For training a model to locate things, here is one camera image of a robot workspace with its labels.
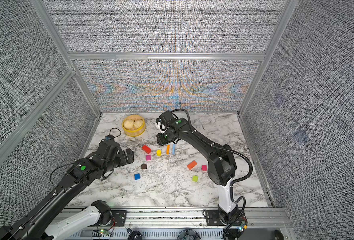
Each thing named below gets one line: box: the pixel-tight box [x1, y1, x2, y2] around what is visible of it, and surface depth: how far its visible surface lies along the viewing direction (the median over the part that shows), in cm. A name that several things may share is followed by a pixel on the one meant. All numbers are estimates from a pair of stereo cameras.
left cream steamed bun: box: [123, 118, 135, 130], surface depth 108 cm
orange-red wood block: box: [187, 160, 197, 170], surface depth 94 cm
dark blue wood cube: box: [134, 173, 141, 180], surface depth 90 cm
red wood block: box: [142, 145, 152, 154], surface depth 99 cm
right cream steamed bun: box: [133, 119, 144, 129], surface depth 108 cm
